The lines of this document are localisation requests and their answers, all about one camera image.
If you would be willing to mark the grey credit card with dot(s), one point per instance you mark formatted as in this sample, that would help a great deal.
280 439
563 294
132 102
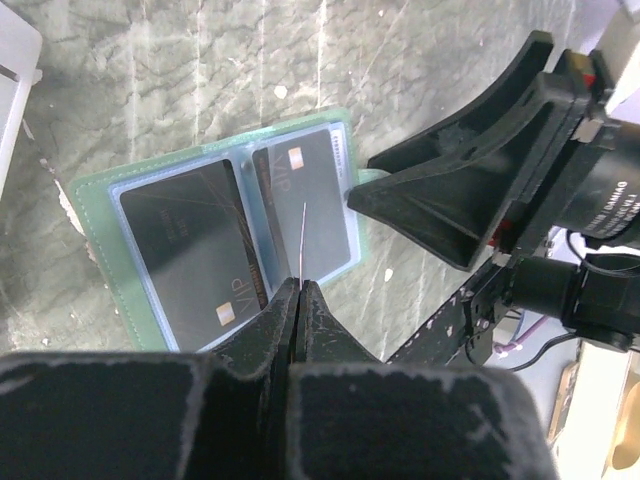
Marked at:
340 153

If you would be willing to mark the black credit card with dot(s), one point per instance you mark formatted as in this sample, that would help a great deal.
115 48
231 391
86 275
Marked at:
192 245

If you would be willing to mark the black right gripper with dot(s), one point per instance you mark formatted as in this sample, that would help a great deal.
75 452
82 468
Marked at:
535 150

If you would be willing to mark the green card holder wallet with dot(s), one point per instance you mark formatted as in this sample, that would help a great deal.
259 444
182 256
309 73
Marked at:
100 221

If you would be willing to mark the white card tray box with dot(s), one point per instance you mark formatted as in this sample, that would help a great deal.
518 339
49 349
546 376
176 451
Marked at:
21 46

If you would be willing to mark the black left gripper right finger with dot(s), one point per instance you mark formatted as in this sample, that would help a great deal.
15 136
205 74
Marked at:
369 420

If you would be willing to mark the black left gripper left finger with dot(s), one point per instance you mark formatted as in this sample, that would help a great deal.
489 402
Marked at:
145 415

